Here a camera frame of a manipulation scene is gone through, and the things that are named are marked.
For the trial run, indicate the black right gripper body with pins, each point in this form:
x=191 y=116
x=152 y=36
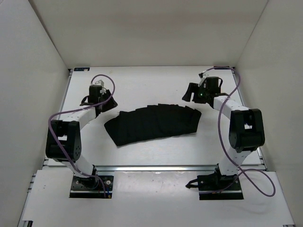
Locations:
x=202 y=92

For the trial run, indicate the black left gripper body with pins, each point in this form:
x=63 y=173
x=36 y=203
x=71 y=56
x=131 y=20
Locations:
x=100 y=99

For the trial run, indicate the black pleated skirt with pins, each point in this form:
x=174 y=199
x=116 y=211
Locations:
x=152 y=122

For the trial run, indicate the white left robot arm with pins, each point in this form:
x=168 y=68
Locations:
x=64 y=140

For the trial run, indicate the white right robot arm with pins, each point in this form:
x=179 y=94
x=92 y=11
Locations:
x=246 y=131

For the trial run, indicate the dark right corner label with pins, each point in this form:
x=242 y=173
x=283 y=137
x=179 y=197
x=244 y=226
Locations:
x=221 y=68

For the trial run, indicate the dark corner label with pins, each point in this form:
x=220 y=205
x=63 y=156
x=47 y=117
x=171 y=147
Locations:
x=221 y=68
x=81 y=69

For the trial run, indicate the dark left corner label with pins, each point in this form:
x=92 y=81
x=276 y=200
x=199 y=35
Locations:
x=81 y=69

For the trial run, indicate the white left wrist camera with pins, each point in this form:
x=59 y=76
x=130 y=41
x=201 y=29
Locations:
x=99 y=82

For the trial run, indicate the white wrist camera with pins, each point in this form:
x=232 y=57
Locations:
x=203 y=75
x=99 y=82

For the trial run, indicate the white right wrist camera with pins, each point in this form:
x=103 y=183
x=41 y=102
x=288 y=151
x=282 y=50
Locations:
x=203 y=75

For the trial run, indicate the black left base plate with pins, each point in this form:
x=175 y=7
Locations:
x=88 y=188

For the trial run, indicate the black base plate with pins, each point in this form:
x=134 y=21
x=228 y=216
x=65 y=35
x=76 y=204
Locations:
x=214 y=188
x=88 y=188

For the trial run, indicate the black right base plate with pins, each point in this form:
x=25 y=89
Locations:
x=214 y=188

